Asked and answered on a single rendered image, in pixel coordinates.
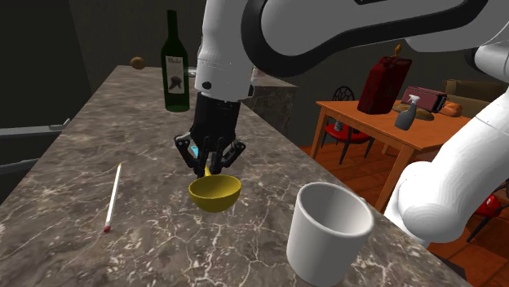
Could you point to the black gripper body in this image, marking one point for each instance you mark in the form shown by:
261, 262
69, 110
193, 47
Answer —
216, 119

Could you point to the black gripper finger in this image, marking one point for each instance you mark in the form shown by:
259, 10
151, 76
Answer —
189, 157
230, 155

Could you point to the yellow ladle with blue tip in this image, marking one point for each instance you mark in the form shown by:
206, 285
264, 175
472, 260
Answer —
214, 195

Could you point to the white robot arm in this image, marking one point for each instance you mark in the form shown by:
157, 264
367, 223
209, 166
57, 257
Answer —
318, 28

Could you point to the green wine bottle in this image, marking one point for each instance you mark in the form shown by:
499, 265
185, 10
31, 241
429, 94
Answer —
175, 79

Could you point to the white pencil with red eraser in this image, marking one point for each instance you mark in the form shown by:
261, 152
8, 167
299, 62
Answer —
112, 198

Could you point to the brown round fruit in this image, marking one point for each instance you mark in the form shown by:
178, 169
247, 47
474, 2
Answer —
137, 63

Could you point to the white cup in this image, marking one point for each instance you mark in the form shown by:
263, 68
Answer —
318, 246

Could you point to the orange wooden table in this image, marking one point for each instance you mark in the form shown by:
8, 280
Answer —
421, 137

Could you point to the tan cardboard box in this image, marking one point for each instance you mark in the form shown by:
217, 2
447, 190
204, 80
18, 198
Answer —
473, 93

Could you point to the red chair with black frame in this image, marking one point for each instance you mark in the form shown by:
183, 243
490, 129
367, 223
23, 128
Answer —
491, 206
350, 137

